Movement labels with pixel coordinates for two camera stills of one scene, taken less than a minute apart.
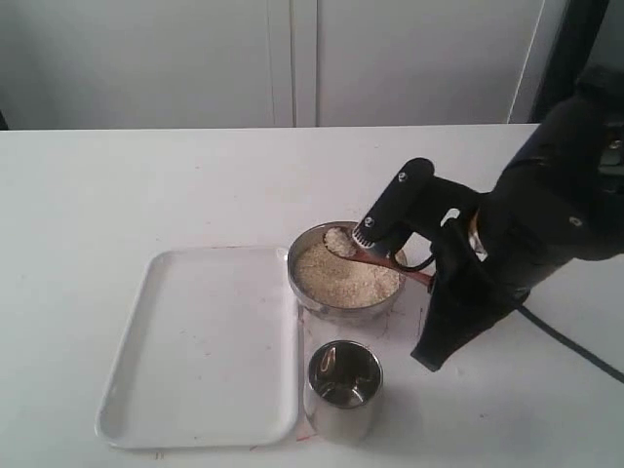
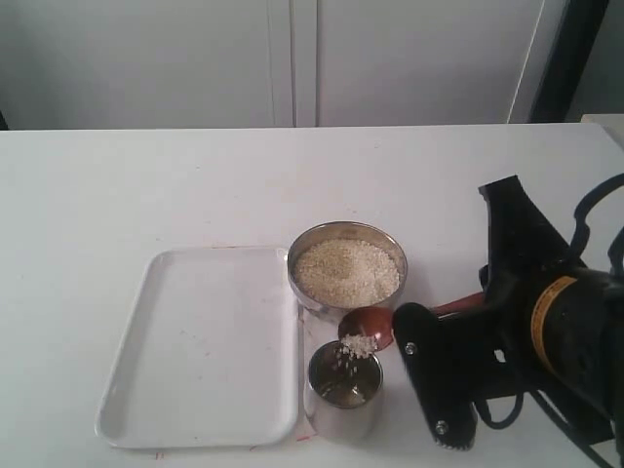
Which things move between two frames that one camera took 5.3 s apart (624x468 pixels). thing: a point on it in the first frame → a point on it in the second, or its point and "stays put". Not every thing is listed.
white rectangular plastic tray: x=209 y=356 stays put
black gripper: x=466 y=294 → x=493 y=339
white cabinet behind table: x=266 y=63 stays put
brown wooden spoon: x=373 y=256 → x=378 y=322
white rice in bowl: x=332 y=280 stays put
